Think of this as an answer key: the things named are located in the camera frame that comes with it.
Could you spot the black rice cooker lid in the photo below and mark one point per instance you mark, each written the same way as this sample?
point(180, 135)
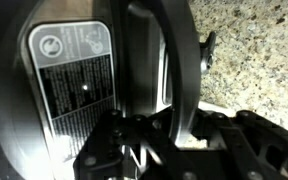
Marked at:
point(67, 83)

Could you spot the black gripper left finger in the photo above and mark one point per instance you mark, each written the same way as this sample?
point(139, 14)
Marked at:
point(97, 150)

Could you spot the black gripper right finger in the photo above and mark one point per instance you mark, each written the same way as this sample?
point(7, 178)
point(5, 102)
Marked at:
point(250, 150)

